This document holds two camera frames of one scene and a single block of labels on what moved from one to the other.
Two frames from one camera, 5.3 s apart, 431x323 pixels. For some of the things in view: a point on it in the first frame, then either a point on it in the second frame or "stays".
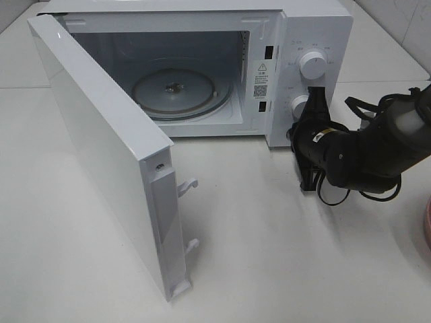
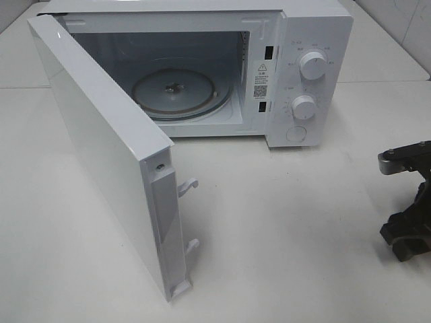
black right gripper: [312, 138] → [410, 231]
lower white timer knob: [298, 103] stays
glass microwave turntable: [182, 93] stays
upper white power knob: [312, 65] stays
